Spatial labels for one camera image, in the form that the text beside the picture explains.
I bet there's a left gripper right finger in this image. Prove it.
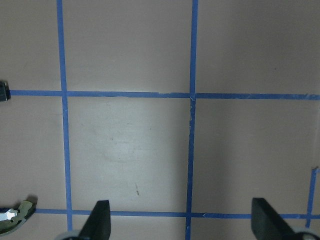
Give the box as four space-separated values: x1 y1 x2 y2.
251 198 300 240

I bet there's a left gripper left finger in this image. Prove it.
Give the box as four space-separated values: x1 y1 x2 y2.
79 200 111 240

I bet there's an olive curved brake shoe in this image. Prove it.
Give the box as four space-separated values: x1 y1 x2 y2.
0 195 38 237

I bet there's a small black flat plate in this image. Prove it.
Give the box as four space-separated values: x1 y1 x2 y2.
0 80 11 102

